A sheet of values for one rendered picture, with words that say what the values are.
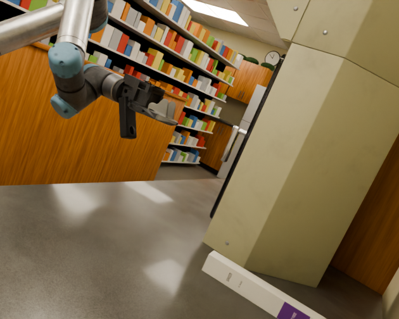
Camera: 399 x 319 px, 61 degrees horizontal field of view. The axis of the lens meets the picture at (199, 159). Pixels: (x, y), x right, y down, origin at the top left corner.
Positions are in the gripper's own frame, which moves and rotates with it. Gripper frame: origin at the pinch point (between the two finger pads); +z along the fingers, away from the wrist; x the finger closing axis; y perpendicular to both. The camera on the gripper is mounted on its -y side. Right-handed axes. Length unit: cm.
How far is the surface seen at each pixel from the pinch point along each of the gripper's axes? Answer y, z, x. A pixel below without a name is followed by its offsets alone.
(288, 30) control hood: 28.8, 21.0, -5.4
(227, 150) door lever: 0.6, 17.6, -0.9
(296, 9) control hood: 33.2, 20.8, -5.5
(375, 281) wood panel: -18, 60, 32
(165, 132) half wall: -46, -172, 255
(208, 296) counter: -20.1, 34.4, -22.8
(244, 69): 85, -236, 517
